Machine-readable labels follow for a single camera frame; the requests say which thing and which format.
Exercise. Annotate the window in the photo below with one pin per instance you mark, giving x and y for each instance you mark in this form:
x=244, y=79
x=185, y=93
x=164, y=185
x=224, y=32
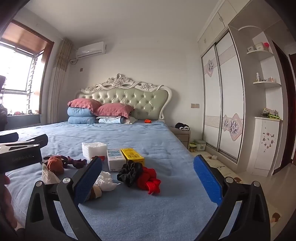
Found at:
x=18, y=76

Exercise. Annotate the brown wooden door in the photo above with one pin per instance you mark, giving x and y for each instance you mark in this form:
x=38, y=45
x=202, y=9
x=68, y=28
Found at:
x=286, y=104

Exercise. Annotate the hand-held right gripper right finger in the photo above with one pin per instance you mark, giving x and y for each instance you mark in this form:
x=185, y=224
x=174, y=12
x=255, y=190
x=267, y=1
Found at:
x=208, y=180

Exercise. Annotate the red cloth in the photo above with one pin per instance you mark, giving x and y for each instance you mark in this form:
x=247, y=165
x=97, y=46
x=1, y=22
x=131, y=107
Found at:
x=150, y=182

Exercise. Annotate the small white box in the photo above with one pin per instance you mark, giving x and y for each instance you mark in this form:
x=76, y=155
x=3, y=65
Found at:
x=259, y=46

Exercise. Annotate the small red box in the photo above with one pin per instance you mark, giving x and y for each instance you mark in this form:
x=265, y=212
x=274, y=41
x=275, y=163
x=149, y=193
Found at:
x=266, y=46

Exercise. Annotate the person's left hand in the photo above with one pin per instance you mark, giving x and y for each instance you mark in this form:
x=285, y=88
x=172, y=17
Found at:
x=5, y=199

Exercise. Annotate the green storage box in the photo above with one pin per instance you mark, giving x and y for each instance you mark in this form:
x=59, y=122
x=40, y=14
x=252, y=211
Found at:
x=200, y=145

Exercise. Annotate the maroon knit cloth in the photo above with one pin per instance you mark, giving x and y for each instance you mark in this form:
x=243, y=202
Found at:
x=75, y=162

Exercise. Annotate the brown roman blind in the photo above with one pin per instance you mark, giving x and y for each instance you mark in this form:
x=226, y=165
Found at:
x=25, y=39

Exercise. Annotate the white corner shelf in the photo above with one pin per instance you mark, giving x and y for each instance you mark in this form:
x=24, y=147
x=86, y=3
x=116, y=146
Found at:
x=260, y=52
x=267, y=83

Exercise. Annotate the small white bottle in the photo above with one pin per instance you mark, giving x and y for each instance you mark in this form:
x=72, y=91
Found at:
x=257, y=77

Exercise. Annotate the folded blue quilt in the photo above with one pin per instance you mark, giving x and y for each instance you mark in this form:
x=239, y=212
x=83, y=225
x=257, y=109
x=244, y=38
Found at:
x=81, y=120
x=79, y=112

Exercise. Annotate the dark clothes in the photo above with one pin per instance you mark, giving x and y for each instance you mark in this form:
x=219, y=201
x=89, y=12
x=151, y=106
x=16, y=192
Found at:
x=181, y=125

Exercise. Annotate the orange-brown cloth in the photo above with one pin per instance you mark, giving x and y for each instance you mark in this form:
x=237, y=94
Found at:
x=55, y=165

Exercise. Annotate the wall socket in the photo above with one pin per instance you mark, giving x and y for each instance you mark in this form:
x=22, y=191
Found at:
x=195, y=106

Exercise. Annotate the white sliding door wardrobe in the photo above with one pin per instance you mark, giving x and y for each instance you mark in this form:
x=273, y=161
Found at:
x=231, y=92

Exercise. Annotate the folded patterned quilt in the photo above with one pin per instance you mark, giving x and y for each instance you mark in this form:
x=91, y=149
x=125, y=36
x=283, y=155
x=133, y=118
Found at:
x=111, y=120

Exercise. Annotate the pink pillow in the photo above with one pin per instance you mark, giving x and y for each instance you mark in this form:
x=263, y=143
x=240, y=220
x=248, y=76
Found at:
x=113, y=110
x=83, y=104

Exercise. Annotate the brown wooden nightstand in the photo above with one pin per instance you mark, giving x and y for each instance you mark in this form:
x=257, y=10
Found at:
x=181, y=136

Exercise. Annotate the white cabinet with floral stickers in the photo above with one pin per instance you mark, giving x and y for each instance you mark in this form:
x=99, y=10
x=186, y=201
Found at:
x=263, y=148

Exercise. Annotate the brown paper cup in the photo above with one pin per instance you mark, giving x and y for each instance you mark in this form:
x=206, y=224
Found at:
x=96, y=193

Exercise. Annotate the white air conditioner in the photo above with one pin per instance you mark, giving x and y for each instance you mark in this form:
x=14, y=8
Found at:
x=90, y=49

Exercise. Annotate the bed with blue sheet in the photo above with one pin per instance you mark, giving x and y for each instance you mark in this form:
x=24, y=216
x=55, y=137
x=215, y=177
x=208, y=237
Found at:
x=138, y=213

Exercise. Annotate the printed play mat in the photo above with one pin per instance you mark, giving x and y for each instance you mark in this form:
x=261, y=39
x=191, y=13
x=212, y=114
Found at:
x=222, y=166

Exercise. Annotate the yellow carton box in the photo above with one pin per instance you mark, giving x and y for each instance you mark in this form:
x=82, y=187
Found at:
x=133, y=156

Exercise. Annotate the beige curtain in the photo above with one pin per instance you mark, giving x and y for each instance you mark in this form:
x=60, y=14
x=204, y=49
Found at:
x=59, y=88

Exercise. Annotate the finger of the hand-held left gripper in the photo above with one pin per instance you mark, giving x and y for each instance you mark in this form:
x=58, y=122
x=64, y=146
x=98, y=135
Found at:
x=34, y=141
x=8, y=137

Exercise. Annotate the white medicine box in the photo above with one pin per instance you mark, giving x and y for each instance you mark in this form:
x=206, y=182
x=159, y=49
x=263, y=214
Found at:
x=115, y=161

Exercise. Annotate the black scrunchie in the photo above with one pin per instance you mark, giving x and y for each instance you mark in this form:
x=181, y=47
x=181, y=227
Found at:
x=129, y=175

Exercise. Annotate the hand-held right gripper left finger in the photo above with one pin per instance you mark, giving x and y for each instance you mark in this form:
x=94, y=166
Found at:
x=87, y=180

